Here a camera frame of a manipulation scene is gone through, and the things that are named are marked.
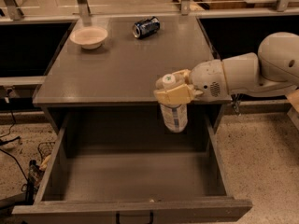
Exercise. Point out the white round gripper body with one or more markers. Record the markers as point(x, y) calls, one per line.
point(207, 78)

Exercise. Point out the blue soda can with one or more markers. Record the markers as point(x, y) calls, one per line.
point(146, 27)

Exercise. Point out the white paper bowl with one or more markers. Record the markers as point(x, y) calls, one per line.
point(91, 37)

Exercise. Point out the clear plastic water bottle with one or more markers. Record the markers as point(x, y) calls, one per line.
point(175, 116)

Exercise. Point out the open grey top drawer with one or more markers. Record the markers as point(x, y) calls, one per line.
point(105, 163)

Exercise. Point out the black wire basket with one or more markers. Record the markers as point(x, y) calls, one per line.
point(45, 149)

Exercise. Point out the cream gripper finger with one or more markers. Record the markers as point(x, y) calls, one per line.
point(172, 80)
point(180, 95)

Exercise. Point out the black drawer handle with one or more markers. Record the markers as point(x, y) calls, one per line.
point(122, 218)

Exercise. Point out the grey cabinet counter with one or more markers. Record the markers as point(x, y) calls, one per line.
point(123, 70)

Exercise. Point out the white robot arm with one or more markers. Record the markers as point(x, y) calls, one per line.
point(272, 71)

